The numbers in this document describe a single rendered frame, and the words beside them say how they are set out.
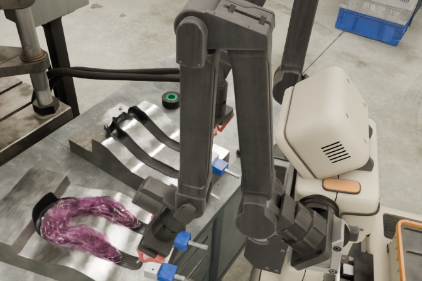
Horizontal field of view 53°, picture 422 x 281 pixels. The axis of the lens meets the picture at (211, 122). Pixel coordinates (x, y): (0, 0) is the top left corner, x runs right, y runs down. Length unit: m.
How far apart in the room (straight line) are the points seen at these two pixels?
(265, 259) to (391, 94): 2.61
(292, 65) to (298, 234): 0.45
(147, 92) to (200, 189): 1.08
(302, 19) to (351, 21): 3.23
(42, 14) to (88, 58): 1.89
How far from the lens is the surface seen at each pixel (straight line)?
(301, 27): 1.06
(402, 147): 3.08
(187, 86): 0.65
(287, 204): 0.81
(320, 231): 0.83
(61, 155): 1.58
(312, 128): 0.83
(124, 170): 1.39
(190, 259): 1.58
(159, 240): 0.96
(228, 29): 0.57
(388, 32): 4.23
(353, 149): 0.85
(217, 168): 1.34
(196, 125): 0.69
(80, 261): 1.18
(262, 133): 0.67
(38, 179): 1.36
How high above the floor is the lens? 1.87
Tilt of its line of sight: 40 degrees down
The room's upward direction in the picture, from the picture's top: 3 degrees clockwise
